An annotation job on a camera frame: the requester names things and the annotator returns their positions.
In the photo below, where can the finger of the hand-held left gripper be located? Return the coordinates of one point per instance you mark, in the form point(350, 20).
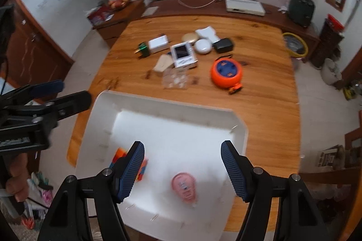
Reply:
point(70, 104)
point(48, 87)

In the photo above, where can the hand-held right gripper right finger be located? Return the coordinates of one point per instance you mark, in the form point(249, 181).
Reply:
point(234, 170)

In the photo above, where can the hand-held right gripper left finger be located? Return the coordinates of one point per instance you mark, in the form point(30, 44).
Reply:
point(133, 170)

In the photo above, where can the colourful toy blocks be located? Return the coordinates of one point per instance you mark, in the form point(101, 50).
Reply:
point(117, 154)

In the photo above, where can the white plastic tray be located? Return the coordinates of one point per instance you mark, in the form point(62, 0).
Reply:
point(175, 139)

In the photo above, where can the pink correction tape dispenser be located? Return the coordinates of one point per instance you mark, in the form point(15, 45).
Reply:
point(183, 186)

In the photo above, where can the small orange toy car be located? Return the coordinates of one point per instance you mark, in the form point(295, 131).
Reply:
point(235, 89)

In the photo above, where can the green and black plug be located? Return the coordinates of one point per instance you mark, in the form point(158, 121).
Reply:
point(142, 50)

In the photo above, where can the beige wooden piece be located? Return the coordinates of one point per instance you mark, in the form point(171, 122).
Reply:
point(162, 63)

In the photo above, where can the clear plastic blister pack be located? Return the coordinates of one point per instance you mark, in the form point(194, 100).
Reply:
point(176, 79)

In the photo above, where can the white rectangular adapter box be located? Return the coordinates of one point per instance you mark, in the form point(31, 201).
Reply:
point(157, 44)

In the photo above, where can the white box with screen print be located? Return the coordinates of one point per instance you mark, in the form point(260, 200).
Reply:
point(183, 56)

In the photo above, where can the black power adapter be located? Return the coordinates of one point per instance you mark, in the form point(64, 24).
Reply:
point(223, 45)

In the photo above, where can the white round puck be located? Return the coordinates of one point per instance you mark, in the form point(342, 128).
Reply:
point(203, 47)

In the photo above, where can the gold round tin lid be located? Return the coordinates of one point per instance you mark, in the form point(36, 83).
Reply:
point(190, 37)

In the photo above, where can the white curved plastic piece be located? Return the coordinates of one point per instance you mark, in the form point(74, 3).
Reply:
point(206, 32)

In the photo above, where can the person's left hand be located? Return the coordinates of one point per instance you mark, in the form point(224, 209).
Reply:
point(17, 178)

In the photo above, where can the brown wooden door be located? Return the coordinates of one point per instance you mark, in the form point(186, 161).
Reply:
point(31, 51)

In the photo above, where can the pile of colourful clothes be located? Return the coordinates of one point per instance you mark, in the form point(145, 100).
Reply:
point(39, 195)

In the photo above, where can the dark printed book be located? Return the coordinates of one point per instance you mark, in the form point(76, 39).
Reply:
point(329, 156)

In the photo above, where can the small wooden side cabinet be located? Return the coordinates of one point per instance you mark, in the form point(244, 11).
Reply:
point(124, 19)

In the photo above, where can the white paper sheet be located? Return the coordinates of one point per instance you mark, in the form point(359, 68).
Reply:
point(149, 11)

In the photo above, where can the wooden chair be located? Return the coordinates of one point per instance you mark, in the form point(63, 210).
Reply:
point(353, 145)

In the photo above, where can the yellow rimmed trash bin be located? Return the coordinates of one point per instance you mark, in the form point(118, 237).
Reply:
point(295, 46)

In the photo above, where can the white bucket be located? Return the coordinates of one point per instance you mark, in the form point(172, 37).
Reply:
point(332, 71)

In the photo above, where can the yellow green bottle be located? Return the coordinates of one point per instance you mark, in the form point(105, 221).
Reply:
point(350, 92)

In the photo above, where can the long wooden television cabinet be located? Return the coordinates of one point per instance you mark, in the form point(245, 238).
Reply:
point(198, 11)

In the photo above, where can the tall dark basket red lid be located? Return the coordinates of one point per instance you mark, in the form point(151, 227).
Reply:
point(328, 40)

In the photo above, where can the white set-top box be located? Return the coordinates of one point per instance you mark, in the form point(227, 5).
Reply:
point(244, 6)

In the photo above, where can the small white figurine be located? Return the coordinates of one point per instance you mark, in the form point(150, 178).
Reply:
point(282, 9)

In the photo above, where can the black space heater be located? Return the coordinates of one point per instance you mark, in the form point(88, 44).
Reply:
point(301, 9)

